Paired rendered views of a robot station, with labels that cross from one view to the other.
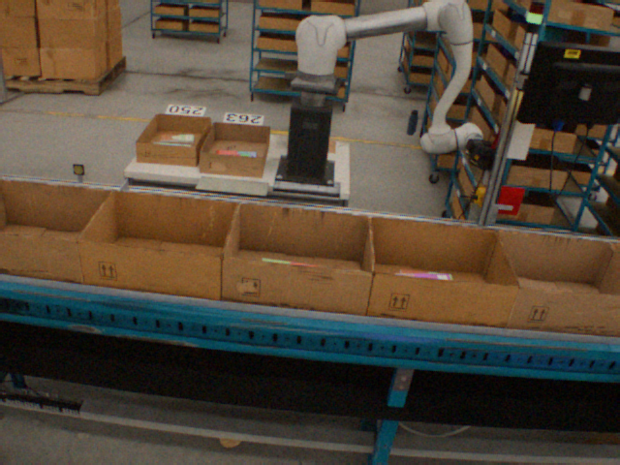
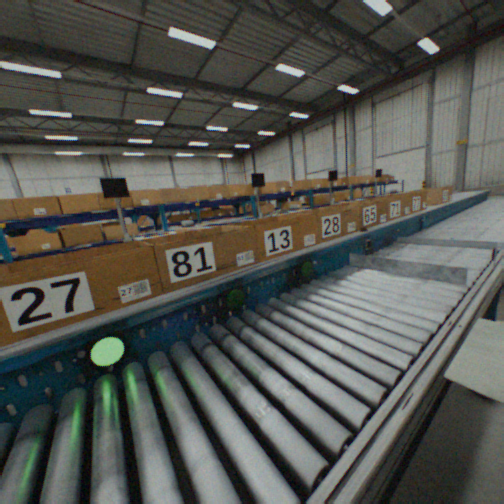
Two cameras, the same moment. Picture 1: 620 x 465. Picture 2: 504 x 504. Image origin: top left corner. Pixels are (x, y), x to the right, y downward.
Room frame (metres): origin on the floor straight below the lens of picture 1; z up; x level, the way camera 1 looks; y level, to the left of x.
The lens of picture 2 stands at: (2.21, -0.29, 1.14)
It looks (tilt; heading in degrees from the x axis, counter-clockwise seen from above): 13 degrees down; 146
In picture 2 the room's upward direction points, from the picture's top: 7 degrees counter-clockwise
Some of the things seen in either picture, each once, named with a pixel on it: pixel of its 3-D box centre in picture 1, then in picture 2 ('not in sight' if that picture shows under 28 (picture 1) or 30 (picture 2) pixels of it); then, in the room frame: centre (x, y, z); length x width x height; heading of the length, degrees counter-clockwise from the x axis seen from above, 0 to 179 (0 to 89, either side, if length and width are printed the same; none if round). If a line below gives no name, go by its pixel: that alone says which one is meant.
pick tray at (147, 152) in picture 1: (175, 139); not in sight; (2.50, 0.69, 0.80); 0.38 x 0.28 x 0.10; 2
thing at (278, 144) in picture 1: (244, 157); not in sight; (2.50, 0.35, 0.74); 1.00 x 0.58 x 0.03; 90
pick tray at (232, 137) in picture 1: (236, 148); not in sight; (2.45, 0.38, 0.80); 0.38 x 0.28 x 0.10; 2
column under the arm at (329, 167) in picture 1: (309, 138); not in sight; (2.39, 0.05, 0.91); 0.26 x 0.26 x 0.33; 0
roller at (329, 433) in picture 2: not in sight; (257, 369); (1.80, -0.05, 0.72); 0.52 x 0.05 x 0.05; 0
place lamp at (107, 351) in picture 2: not in sight; (108, 351); (1.57, -0.35, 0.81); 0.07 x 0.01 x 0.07; 90
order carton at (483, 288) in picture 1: (435, 274); (85, 280); (1.35, -0.37, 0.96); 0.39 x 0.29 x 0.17; 90
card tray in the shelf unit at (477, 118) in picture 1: (504, 128); not in sight; (3.20, -1.08, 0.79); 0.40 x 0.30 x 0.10; 1
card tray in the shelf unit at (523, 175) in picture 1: (525, 161); not in sight; (2.72, -1.08, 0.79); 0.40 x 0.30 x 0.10; 1
